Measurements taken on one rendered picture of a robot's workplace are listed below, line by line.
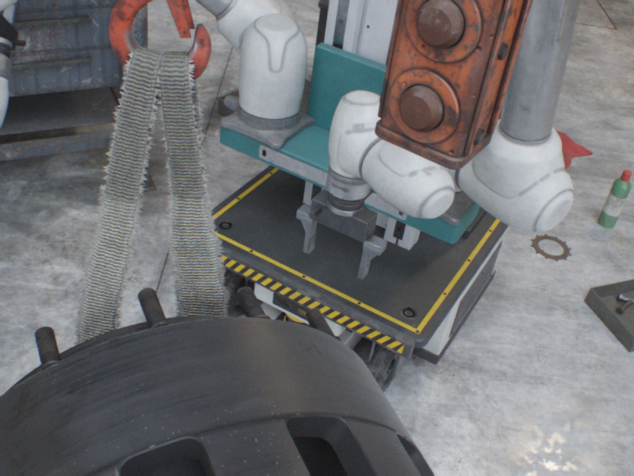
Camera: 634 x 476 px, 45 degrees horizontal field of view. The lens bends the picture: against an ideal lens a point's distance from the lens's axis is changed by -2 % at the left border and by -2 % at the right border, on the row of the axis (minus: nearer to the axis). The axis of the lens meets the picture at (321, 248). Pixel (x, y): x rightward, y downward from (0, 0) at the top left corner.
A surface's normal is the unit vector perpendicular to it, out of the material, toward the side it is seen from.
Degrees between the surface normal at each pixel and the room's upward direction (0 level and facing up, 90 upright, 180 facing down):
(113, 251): 78
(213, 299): 87
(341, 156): 95
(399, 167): 59
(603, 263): 0
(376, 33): 90
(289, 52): 71
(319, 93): 90
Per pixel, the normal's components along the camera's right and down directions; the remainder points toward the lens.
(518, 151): -0.25, 0.06
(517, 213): -0.56, 0.61
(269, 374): 0.37, -0.79
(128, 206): 0.00, 0.48
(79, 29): 0.41, 0.61
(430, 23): -0.64, 0.39
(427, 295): 0.12, -0.77
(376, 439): 0.62, -0.73
